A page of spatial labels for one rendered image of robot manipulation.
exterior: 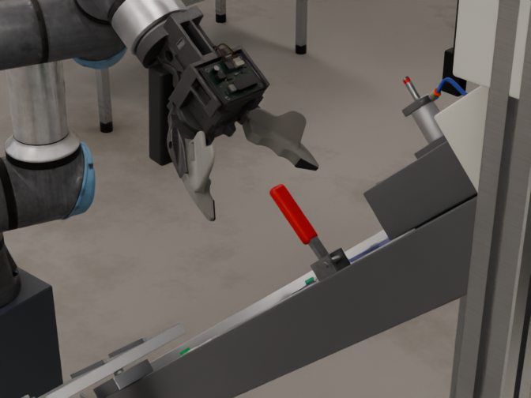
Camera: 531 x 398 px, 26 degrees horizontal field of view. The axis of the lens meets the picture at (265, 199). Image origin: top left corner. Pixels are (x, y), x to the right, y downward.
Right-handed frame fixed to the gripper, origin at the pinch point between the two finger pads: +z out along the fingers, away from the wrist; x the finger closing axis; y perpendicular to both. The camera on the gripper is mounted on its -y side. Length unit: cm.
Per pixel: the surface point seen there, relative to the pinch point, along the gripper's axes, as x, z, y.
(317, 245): -6.1, 8.8, 10.0
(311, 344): -10.0, 15.7, 5.7
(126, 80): 145, -116, -208
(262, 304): 15.8, 3.6, -33.8
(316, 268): -6.9, 10.4, 8.9
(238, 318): 11.3, 3.7, -33.7
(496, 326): -14.0, 24.2, 30.5
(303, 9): 204, -104, -179
